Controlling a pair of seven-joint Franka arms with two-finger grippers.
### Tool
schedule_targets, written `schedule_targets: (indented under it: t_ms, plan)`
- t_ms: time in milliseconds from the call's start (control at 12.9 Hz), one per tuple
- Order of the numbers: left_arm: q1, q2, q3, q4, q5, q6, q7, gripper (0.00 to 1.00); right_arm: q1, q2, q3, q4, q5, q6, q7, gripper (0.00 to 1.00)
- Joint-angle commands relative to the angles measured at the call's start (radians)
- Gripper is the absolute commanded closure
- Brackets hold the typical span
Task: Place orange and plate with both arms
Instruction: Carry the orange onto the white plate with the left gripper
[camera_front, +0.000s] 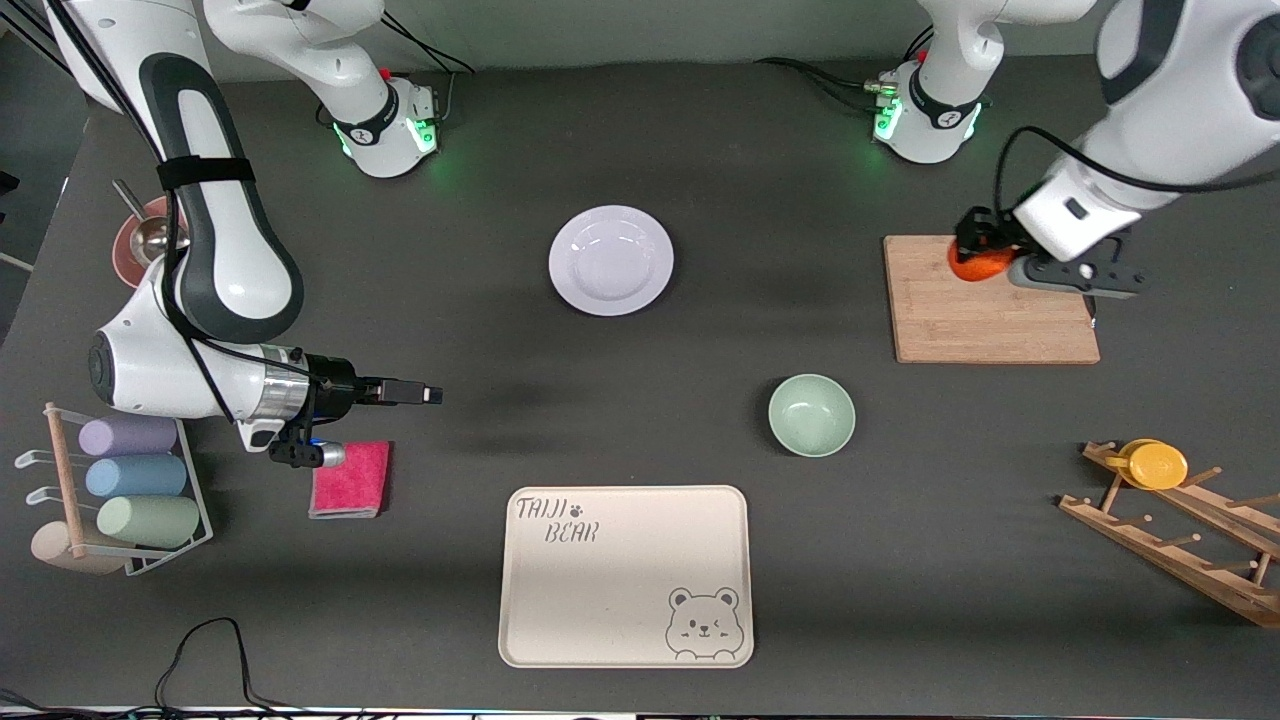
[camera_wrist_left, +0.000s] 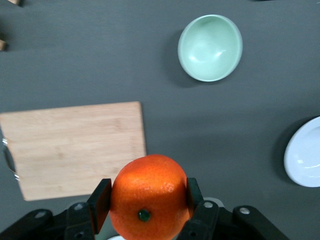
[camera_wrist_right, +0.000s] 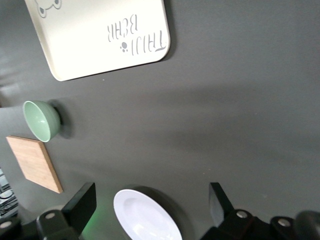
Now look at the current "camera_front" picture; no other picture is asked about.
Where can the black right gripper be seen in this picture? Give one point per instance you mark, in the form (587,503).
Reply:
(331,386)

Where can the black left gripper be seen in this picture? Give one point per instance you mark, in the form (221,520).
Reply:
(981,233)

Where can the orange fruit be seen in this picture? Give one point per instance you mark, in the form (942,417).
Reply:
(980,268)

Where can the pale lavender plate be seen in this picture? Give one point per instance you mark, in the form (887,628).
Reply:
(610,262)

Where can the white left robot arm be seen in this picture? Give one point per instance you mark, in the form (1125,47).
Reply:
(1180,100)

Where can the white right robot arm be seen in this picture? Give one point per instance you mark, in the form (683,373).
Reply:
(230,270)

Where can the wooden cutting board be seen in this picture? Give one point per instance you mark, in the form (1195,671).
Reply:
(960,320)

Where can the pink folded cloth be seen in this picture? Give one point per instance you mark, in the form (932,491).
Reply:
(355,490)

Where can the light green bowl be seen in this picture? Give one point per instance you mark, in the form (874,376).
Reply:
(811,416)

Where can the yellow cup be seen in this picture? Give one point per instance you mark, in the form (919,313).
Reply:
(1158,467)

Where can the purple cup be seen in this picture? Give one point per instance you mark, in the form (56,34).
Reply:
(130,434)

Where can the beige bear print tray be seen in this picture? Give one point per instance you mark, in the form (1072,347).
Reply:
(610,590)

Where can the blue cup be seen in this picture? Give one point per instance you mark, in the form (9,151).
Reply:
(138,477)

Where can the green cup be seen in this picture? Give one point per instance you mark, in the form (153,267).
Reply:
(150,521)

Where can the metal scoop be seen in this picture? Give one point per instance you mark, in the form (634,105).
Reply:
(152,235)

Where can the pink bowl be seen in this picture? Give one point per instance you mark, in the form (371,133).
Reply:
(125,255)

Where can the wooden peg drying rack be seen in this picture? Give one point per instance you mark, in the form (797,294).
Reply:
(1160,545)

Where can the beige cup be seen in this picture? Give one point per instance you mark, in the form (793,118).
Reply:
(55,552)

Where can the dark metal frame strut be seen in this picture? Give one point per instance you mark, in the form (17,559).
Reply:
(25,28)

